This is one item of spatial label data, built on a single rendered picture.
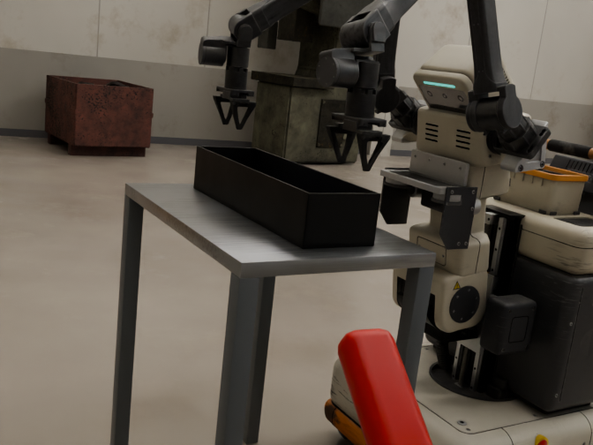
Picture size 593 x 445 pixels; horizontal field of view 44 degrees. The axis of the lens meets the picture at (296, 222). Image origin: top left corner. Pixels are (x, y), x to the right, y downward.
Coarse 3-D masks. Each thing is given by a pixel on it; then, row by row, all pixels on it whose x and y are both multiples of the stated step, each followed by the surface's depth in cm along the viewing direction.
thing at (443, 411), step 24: (336, 360) 230; (432, 360) 232; (336, 384) 228; (432, 384) 214; (336, 408) 229; (432, 408) 199; (456, 408) 201; (480, 408) 203; (504, 408) 204; (528, 408) 206; (576, 408) 209; (360, 432) 217; (432, 432) 190; (456, 432) 188; (480, 432) 189; (504, 432) 191; (528, 432) 194; (552, 432) 197; (576, 432) 201
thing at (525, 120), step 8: (528, 120) 172; (512, 128) 169; (520, 128) 170; (528, 128) 171; (536, 128) 174; (544, 128) 172; (504, 136) 172; (512, 136) 171; (520, 136) 171; (528, 136) 171; (536, 136) 172; (544, 136) 171; (504, 144) 174; (512, 144) 172; (520, 144) 172; (528, 144) 171; (536, 144) 171; (504, 152) 177; (512, 152) 174; (520, 152) 172; (528, 152) 172; (536, 152) 171
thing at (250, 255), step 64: (128, 192) 187; (192, 192) 186; (128, 256) 190; (256, 256) 136; (320, 256) 140; (384, 256) 146; (128, 320) 195; (256, 320) 217; (128, 384) 199; (256, 384) 220
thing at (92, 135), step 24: (48, 96) 745; (72, 96) 682; (96, 96) 687; (120, 96) 700; (144, 96) 713; (48, 120) 749; (72, 120) 685; (96, 120) 693; (120, 120) 706; (144, 120) 719; (72, 144) 688; (96, 144) 698; (120, 144) 711; (144, 144) 725
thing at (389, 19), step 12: (384, 0) 142; (396, 0) 144; (408, 0) 146; (360, 12) 143; (372, 12) 138; (384, 12) 140; (396, 12) 143; (348, 24) 141; (360, 24) 137; (384, 24) 140; (348, 36) 140; (360, 36) 137
